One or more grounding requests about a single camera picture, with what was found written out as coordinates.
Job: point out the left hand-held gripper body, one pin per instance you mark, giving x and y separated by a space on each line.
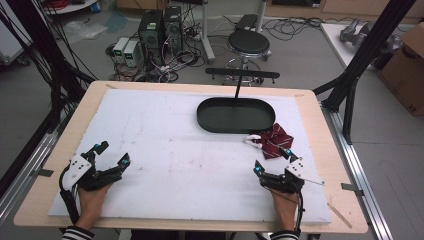
77 170

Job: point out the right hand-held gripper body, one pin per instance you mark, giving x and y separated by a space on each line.
289 179

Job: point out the red striped bow tie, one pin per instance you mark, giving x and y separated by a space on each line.
274 144

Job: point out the black oval tray stand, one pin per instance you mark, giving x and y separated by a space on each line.
235 115

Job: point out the person's right hand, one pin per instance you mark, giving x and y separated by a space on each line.
283 206

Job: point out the person's left hand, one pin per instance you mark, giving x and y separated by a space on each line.
92 203

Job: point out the grey tape piece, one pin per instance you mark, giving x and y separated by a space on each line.
44 172
351 188

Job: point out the thin wooden stick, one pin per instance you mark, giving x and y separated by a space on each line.
340 215

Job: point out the white foam board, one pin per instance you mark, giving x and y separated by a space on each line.
186 156

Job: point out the white power supply unit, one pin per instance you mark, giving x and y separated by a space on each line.
131 53
120 50

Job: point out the black round stool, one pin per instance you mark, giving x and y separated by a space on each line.
248 45

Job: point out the clear plastic sheet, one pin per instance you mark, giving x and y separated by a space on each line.
85 29

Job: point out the white platform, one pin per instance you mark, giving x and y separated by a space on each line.
343 43

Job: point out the black computer tower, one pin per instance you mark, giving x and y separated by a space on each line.
151 31
173 28

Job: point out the black flat device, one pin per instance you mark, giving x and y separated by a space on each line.
246 22

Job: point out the brown cardboard box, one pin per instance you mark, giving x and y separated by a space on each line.
405 70

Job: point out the white desk leg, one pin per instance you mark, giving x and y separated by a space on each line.
207 31

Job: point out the aluminium rail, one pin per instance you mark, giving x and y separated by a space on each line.
358 173
23 173

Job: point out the black metal frame post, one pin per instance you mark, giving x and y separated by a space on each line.
363 63
50 50

